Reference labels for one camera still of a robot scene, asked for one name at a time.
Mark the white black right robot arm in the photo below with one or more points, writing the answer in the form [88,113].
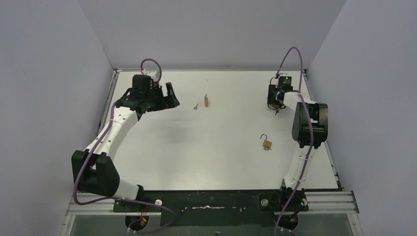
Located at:
[309,129]

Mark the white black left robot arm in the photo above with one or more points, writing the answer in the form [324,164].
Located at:
[93,168]

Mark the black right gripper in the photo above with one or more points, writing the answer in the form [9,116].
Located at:
[273,89]

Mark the large brass padlock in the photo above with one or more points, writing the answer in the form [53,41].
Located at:
[206,100]

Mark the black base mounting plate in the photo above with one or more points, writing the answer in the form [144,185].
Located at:
[221,207]

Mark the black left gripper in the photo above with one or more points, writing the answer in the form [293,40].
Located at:
[164,96]

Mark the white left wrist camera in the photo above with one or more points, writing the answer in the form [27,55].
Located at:
[152,73]

